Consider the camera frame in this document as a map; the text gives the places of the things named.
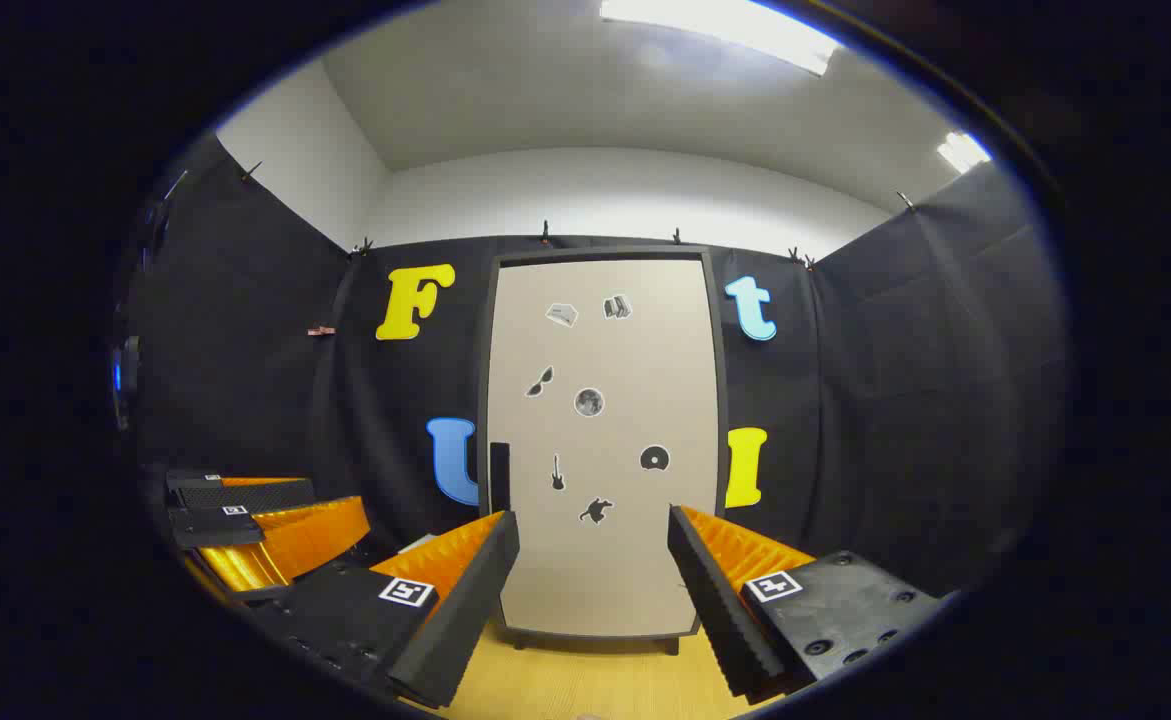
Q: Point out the black backdrop cloth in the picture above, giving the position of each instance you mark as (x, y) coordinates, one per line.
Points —
(895, 400)

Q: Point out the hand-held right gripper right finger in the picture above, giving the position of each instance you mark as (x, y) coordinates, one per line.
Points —
(715, 610)

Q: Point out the row of black cloth clips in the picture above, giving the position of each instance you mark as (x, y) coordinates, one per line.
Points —
(545, 234)

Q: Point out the dark grey cabinet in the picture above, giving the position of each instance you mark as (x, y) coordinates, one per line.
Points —
(721, 420)

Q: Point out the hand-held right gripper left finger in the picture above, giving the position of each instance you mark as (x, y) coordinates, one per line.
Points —
(465, 620)

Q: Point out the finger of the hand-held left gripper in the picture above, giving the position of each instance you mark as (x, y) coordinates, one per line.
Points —
(245, 495)
(295, 540)

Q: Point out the small ceiling light panel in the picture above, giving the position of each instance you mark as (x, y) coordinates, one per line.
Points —
(963, 152)

